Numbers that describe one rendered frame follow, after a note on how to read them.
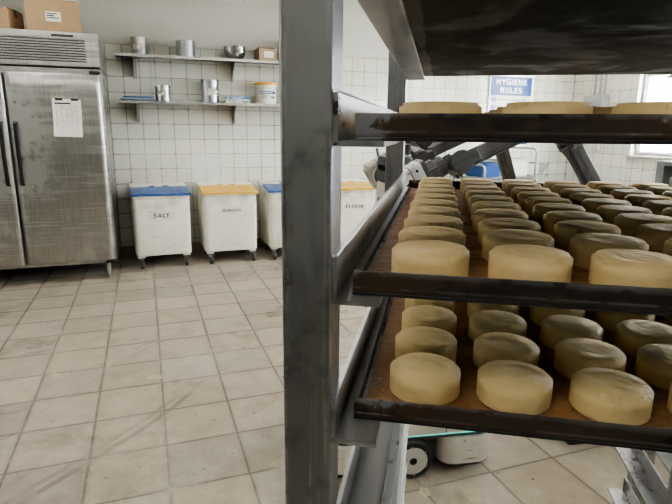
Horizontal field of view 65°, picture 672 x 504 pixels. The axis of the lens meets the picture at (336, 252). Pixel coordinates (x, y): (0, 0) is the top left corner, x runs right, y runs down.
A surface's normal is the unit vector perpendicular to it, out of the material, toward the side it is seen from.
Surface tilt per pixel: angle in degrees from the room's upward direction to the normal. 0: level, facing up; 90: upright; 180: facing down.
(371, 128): 90
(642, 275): 90
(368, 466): 0
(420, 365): 0
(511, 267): 90
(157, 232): 90
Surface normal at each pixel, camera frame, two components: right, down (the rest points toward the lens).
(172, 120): 0.33, 0.22
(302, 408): -0.18, 0.22
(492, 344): 0.01, -0.97
